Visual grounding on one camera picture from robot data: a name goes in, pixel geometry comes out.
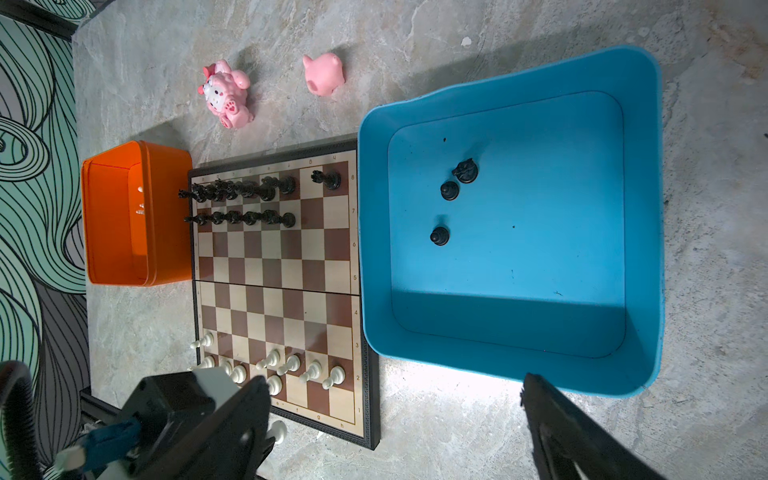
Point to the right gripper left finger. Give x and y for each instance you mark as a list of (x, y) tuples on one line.
[(230, 442)]

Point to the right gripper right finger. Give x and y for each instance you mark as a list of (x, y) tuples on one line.
[(568, 444)]

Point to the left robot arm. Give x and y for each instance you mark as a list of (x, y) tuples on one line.
[(162, 413)]

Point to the chess board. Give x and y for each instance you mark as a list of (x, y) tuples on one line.
[(276, 286)]

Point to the blue plastic tray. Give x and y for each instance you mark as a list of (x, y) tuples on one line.
[(555, 263)]

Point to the black pawn in tray lower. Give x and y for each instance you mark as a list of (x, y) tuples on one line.
[(440, 236)]

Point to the black pawn in tray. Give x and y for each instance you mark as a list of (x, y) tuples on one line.
[(440, 236), (449, 190)]

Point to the orange plastic tray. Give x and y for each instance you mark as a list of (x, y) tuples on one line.
[(135, 233)]

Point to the black rook alone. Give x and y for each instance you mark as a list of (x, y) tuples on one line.
[(330, 180)]

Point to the black knight in tray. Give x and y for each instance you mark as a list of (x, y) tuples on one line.
[(466, 171)]

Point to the pink kitty toy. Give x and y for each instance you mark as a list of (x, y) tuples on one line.
[(226, 92)]

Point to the pink pig toy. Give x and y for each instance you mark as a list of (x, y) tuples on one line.
[(324, 74)]

